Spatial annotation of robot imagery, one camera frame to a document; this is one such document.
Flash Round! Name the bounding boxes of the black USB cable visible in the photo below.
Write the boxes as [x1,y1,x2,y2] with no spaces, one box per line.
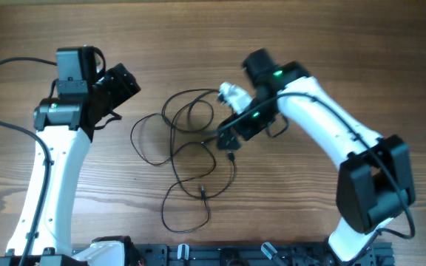
[129,88,237,234]

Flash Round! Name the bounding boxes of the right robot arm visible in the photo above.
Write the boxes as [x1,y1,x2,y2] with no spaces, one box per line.
[217,49,416,265]

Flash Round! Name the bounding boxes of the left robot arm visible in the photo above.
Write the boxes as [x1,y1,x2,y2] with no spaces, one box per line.
[0,46,142,265]

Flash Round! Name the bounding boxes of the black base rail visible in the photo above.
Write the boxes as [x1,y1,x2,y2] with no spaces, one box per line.
[70,242,395,266]

